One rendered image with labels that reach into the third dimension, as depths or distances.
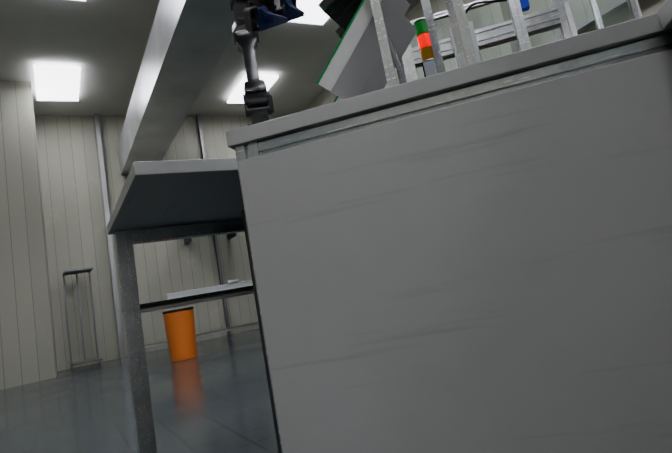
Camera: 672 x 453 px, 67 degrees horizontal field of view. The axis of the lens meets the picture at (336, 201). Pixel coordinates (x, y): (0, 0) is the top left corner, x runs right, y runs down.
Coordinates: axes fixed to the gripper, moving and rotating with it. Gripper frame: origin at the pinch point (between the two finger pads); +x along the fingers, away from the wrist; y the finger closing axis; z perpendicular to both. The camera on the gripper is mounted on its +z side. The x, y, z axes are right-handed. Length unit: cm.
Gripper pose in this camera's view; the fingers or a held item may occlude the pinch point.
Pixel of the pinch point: (285, 15)
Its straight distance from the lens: 144.8
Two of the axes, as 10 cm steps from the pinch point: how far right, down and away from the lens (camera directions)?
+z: -0.4, -8.3, -5.6
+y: 5.9, -4.7, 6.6
